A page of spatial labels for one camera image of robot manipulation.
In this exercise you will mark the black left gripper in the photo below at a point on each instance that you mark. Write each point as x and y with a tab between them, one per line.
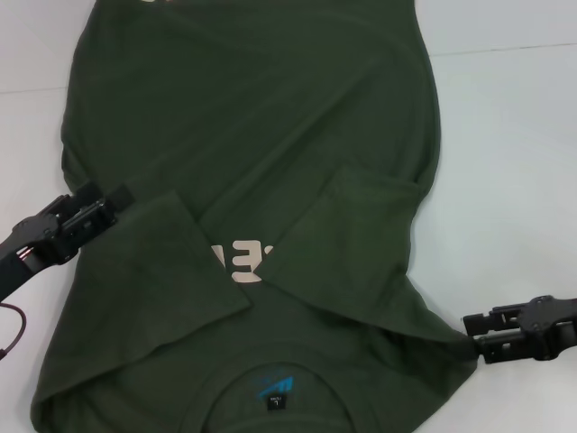
31	245

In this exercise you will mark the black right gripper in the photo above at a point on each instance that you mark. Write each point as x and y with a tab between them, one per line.
550	322

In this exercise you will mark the dark green FREE T-shirt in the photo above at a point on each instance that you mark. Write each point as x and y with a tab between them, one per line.
252	113

